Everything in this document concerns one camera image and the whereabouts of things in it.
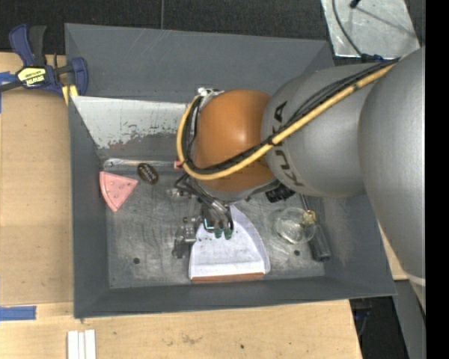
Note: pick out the white fan-shaped flat piece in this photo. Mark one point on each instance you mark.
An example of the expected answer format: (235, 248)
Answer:
(228, 254)

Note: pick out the pink triangular slice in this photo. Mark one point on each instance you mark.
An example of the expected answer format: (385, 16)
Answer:
(116, 190)

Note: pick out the dark brown oval object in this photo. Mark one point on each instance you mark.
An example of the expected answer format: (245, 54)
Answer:
(147, 173)

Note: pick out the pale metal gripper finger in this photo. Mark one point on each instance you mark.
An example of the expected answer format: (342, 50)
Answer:
(191, 220)
(185, 239)

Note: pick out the grey metal bin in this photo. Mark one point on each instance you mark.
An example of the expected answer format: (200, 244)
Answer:
(142, 62)

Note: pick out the pale wood board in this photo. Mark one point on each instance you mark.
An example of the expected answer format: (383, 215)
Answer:
(35, 200)

